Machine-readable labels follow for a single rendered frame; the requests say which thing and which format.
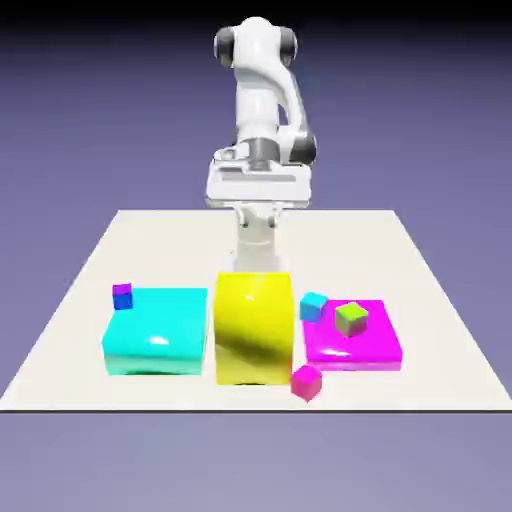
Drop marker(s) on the small green cube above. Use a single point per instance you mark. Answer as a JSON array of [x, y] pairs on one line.
[[351, 318]]

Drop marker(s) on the small pink cube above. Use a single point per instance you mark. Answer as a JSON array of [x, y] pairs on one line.
[[306, 382]]

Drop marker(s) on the large yellow box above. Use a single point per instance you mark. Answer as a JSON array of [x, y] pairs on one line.
[[252, 320]]

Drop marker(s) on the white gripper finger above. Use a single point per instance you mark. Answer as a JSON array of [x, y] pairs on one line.
[[244, 218], [273, 218]]

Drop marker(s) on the small cyan cube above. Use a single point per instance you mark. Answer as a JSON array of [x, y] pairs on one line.
[[312, 306]]

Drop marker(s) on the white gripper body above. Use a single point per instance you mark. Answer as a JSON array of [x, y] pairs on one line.
[[258, 188]]

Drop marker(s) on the small blue cube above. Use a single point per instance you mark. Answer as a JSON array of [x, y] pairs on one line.
[[122, 298]]

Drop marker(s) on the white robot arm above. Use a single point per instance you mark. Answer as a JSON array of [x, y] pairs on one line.
[[260, 80]]

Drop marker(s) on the large magenta box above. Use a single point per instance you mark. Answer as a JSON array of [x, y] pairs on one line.
[[360, 344]]

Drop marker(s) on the large cyan box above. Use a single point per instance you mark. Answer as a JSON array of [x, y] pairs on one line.
[[156, 324]]

